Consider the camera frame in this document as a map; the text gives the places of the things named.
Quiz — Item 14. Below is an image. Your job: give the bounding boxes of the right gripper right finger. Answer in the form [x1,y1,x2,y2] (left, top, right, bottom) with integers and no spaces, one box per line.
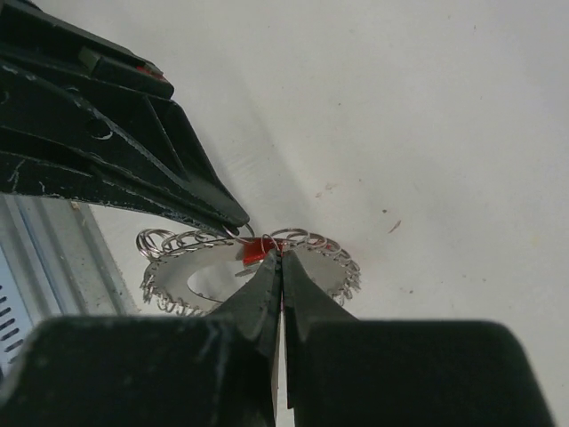
[282,253,554,426]

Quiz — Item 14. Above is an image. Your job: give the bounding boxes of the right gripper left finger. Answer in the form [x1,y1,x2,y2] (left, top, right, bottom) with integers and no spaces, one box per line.
[1,251,282,426]

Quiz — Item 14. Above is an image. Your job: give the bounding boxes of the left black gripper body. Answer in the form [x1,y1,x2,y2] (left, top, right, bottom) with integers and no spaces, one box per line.
[1,1,249,227]

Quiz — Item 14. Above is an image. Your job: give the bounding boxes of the metal disc with key rings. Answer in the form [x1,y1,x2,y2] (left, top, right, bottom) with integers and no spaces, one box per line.
[136,228,361,317]

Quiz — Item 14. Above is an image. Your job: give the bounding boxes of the red handled key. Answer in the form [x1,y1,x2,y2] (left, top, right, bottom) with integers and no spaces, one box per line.
[242,235,285,267]

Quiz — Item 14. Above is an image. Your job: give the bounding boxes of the aluminium mounting rail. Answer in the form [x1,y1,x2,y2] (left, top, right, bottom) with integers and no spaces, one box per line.
[1,196,137,331]

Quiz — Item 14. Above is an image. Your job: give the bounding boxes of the white slotted cable duct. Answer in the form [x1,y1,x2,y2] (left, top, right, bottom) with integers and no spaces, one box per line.
[0,254,32,375]

